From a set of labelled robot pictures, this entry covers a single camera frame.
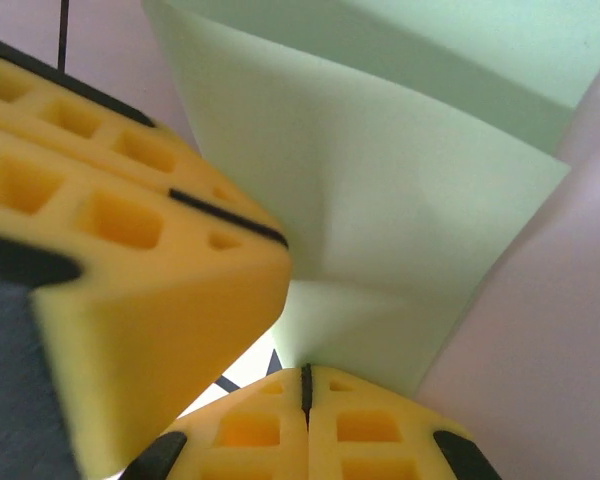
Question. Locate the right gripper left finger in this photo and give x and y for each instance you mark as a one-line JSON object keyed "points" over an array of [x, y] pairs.
{"points": [[250, 440]]}

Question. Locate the light green paper sheet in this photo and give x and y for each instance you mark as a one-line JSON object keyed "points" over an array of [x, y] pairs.
{"points": [[380, 200]]}

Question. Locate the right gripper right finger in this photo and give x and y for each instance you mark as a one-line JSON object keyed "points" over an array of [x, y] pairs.
{"points": [[370, 440]]}

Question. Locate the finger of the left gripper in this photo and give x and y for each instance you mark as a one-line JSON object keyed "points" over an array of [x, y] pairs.
{"points": [[155, 310], [80, 115]]}

